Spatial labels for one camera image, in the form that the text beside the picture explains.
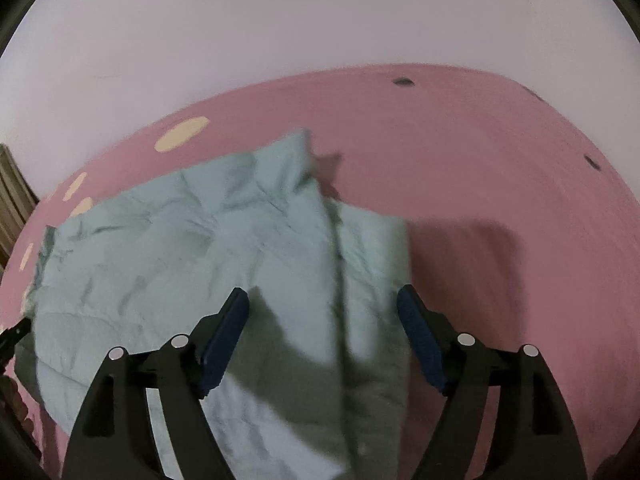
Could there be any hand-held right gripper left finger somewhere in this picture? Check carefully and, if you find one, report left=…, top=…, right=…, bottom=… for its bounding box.
left=61, top=287, right=250, bottom=480

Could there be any pink polka dot bed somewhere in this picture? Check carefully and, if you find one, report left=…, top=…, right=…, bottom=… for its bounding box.
left=0, top=63, right=640, bottom=480

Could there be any striped headboard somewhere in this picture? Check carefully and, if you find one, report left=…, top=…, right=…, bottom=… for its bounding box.
left=0, top=143, right=40, bottom=261

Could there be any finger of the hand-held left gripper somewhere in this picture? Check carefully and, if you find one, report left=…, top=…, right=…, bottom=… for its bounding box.
left=0, top=318, right=31, bottom=361

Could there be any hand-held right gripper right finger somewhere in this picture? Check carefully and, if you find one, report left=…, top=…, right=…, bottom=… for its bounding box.
left=397, top=284, right=589, bottom=480

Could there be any light blue puffer jacket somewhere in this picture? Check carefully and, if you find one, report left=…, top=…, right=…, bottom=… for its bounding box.
left=22, top=129, right=414, bottom=480

